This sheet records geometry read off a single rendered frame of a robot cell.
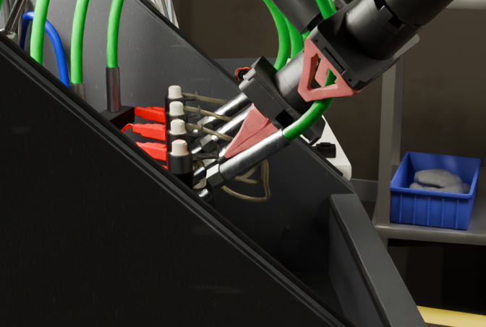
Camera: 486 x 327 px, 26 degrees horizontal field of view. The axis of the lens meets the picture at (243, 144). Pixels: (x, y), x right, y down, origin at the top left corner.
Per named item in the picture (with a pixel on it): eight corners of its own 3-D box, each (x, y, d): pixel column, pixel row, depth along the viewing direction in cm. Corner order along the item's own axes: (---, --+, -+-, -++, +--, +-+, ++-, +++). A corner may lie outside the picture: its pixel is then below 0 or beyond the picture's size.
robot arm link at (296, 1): (432, -10, 106) (414, 14, 114) (356, -95, 107) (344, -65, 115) (343, 64, 104) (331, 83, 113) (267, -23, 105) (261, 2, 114)
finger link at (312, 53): (265, 78, 99) (319, 22, 92) (309, 49, 104) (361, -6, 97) (312, 133, 99) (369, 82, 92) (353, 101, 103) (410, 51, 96)
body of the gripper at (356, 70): (303, 37, 92) (350, -12, 87) (364, -3, 99) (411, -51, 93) (351, 94, 92) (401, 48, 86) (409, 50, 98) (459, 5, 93)
